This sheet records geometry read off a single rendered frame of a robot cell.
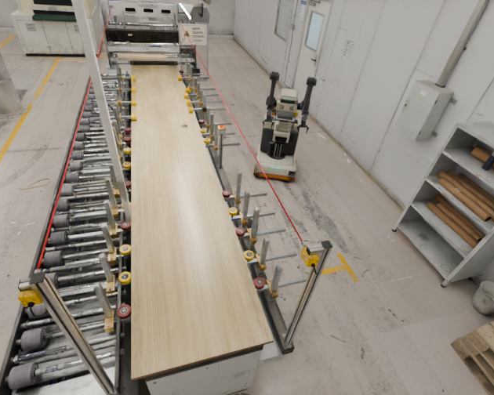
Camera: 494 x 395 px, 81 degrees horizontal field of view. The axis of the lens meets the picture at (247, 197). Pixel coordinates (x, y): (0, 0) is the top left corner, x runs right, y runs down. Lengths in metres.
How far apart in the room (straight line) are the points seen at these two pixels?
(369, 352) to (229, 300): 1.60
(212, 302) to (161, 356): 0.42
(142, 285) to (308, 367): 1.60
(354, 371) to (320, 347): 0.32
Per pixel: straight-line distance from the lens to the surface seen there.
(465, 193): 3.78
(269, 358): 2.23
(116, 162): 2.29
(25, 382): 2.17
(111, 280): 2.28
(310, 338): 3.04
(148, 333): 1.98
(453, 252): 4.33
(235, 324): 1.97
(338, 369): 3.01
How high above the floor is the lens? 2.67
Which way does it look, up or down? 40 degrees down
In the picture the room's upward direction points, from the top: 7 degrees clockwise
